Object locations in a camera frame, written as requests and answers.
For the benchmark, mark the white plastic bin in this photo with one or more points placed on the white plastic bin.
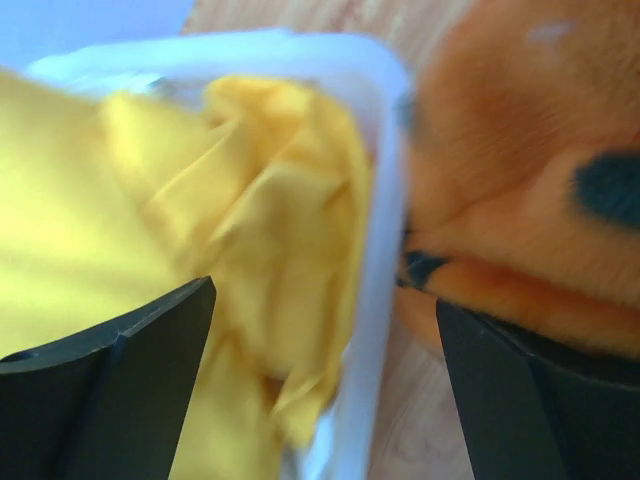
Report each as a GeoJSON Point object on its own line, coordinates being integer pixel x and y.
{"type": "Point", "coordinates": [370, 80]}

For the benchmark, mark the orange black-patterned plush pillowcase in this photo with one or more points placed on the orange black-patterned plush pillowcase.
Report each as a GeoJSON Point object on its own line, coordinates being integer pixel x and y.
{"type": "Point", "coordinates": [523, 174]}

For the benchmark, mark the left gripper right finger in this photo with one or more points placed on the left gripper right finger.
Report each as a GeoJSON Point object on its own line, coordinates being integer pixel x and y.
{"type": "Point", "coordinates": [532, 409]}

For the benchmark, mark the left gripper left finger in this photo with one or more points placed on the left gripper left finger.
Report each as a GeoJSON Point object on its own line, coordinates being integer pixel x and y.
{"type": "Point", "coordinates": [108, 402]}

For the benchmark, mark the yellow and white floral cloth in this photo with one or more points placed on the yellow and white floral cloth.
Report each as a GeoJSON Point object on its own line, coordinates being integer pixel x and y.
{"type": "Point", "coordinates": [108, 204]}

